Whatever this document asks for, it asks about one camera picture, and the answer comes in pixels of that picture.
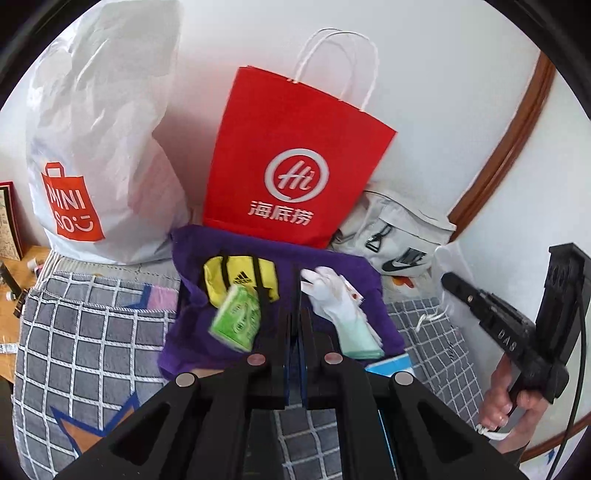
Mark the green tissue pack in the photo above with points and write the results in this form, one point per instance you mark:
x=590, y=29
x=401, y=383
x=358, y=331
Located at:
x=238, y=318

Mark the small patterned packet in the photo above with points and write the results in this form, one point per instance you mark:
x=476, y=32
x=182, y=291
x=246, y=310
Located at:
x=355, y=295

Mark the grey plaid star blanket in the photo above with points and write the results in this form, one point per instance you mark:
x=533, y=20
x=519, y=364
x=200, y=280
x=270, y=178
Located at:
x=92, y=332

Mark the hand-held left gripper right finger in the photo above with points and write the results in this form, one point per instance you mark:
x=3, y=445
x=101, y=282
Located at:
x=305, y=369

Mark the clear plastic bag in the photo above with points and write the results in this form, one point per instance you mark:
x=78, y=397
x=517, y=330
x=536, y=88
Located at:
x=448, y=263

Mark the yellow and black pouch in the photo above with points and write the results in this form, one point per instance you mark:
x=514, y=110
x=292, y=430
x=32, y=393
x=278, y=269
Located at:
x=231, y=272

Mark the wooden side table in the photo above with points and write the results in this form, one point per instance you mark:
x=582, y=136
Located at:
x=27, y=286

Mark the purple towel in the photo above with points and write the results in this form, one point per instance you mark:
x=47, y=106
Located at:
x=194, y=263

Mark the person's right hand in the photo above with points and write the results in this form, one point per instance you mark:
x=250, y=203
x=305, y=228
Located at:
x=501, y=397

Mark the white glove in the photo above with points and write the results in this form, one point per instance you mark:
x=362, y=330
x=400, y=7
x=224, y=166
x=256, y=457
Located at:
x=339, y=307

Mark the blue wet wipes pack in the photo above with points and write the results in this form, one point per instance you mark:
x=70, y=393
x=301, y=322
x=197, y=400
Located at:
x=390, y=364

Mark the white plastic shopping bag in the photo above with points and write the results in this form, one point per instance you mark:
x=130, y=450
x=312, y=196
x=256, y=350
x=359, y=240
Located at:
x=101, y=115

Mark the brown wooden door frame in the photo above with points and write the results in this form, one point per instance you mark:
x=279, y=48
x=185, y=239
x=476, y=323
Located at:
x=508, y=157

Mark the red paper bag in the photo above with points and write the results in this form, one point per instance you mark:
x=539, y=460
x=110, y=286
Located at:
x=286, y=138

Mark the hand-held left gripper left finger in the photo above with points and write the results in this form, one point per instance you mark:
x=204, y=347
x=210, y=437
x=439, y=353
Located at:
x=288, y=369

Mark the red-edged book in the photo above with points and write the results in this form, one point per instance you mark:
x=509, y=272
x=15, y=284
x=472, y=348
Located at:
x=9, y=221

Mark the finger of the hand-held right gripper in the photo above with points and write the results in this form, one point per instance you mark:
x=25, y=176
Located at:
x=461, y=288

